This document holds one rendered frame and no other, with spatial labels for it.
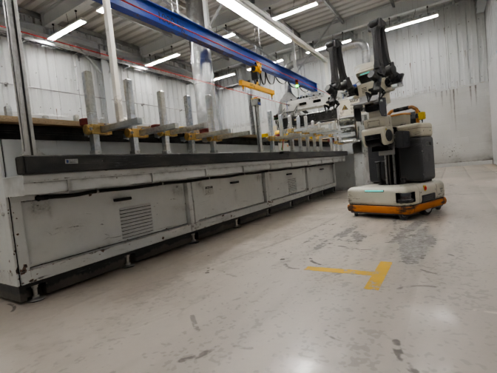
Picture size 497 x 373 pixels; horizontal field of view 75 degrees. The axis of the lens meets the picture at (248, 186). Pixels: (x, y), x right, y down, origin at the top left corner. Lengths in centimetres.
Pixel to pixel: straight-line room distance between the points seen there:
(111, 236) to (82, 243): 19
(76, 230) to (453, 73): 1162
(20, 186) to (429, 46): 1200
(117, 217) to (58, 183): 56
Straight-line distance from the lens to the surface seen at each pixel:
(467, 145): 1216
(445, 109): 1222
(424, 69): 1248
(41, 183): 175
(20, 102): 174
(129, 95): 207
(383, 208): 307
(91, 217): 213
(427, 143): 338
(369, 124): 319
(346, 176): 618
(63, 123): 199
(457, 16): 1282
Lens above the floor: 55
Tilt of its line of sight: 3 degrees down
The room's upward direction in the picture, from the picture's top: 6 degrees counter-clockwise
